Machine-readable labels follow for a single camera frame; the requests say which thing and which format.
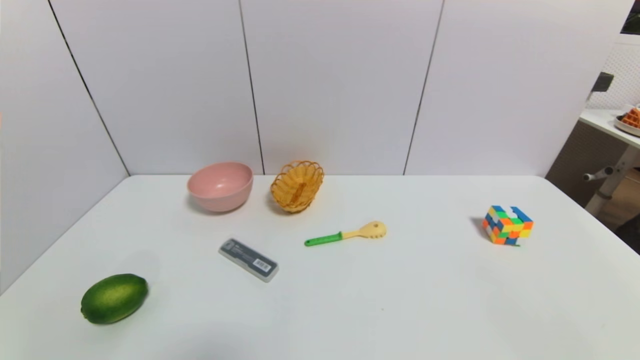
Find yellow woven wicker basket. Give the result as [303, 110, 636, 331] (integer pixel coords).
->
[270, 160, 325, 214]

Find colourful puzzle cube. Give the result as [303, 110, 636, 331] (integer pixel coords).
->
[481, 205, 534, 247]

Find brown perforated panel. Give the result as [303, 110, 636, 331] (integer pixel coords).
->
[545, 120, 627, 209]

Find white side table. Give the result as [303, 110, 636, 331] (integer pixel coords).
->
[579, 109, 640, 217]

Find white pegboard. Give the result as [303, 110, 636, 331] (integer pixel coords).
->
[586, 34, 640, 112]

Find green handled pasta spoon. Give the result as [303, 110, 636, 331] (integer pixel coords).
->
[304, 220, 388, 248]

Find pink plastic bowl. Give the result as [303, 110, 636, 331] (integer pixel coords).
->
[187, 161, 254, 213]

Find black box on pole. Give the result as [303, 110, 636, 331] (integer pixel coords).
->
[591, 72, 615, 93]

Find green oval fruit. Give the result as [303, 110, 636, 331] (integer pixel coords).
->
[80, 273, 150, 325]

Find plate with rim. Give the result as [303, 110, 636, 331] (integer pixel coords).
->
[614, 114, 640, 138]

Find grey case with barcode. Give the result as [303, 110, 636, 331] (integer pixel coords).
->
[218, 237, 280, 283]

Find table crank handle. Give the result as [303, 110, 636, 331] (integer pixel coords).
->
[582, 166, 615, 182]

